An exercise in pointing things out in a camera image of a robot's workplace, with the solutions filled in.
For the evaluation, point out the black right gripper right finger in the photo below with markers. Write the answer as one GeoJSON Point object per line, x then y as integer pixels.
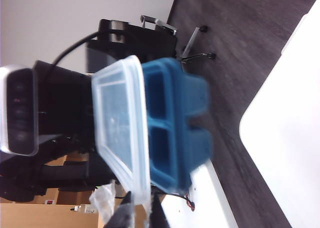
{"type": "Point", "coordinates": [156, 215]}

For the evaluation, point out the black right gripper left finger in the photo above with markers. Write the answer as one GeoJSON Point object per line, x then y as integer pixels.
{"type": "Point", "coordinates": [122, 215]}

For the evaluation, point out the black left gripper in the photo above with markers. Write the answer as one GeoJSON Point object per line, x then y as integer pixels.
{"type": "Point", "coordinates": [65, 100]}

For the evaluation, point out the clear plastic tray lid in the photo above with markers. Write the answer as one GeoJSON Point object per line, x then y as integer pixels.
{"type": "Point", "coordinates": [120, 118]}

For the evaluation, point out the blue ice cube tray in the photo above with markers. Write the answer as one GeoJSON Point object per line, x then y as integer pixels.
{"type": "Point", "coordinates": [180, 118]}

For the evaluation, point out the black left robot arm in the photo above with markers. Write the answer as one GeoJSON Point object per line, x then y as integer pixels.
{"type": "Point", "coordinates": [70, 173]}

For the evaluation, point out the crumpled clear plastic bag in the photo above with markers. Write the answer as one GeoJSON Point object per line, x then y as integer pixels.
{"type": "Point", "coordinates": [103, 200]}

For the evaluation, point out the small cardboard box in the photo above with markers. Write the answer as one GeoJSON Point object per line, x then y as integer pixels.
{"type": "Point", "coordinates": [72, 196]}

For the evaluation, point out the large cardboard box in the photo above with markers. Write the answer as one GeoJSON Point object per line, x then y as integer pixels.
{"type": "Point", "coordinates": [37, 216]}

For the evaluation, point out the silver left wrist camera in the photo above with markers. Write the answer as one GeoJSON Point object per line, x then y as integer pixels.
{"type": "Point", "coordinates": [21, 110]}

